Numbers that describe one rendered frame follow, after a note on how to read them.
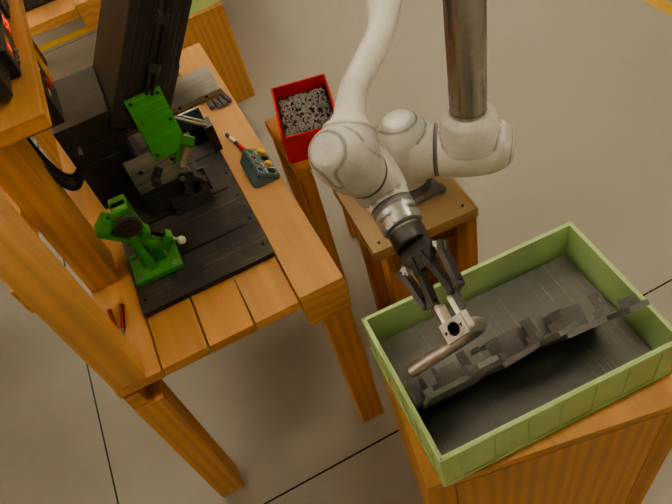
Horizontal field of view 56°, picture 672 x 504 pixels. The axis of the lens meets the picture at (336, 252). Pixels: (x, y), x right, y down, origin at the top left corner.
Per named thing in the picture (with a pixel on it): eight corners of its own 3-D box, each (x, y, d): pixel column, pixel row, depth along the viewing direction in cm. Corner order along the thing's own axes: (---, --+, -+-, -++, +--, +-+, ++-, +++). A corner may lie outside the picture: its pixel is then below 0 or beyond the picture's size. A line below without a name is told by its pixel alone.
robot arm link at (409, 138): (381, 157, 199) (371, 100, 183) (439, 155, 195) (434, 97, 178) (375, 194, 189) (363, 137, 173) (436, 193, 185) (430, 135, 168)
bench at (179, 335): (258, 187, 342) (200, 46, 275) (385, 412, 247) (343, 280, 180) (138, 243, 333) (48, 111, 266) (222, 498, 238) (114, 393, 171)
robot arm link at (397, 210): (392, 192, 123) (406, 216, 121) (419, 193, 130) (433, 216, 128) (363, 219, 129) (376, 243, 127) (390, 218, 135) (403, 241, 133)
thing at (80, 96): (137, 140, 237) (93, 64, 212) (155, 188, 218) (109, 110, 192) (91, 161, 235) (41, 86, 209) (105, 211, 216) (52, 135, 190)
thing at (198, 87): (209, 72, 220) (206, 65, 218) (223, 95, 210) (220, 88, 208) (104, 118, 215) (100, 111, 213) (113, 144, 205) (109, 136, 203)
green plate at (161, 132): (185, 138, 208) (156, 78, 196) (189, 146, 201) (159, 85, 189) (152, 152, 206) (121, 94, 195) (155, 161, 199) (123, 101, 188)
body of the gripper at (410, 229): (379, 241, 127) (400, 280, 124) (407, 216, 122) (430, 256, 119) (401, 240, 133) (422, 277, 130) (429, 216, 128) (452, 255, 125)
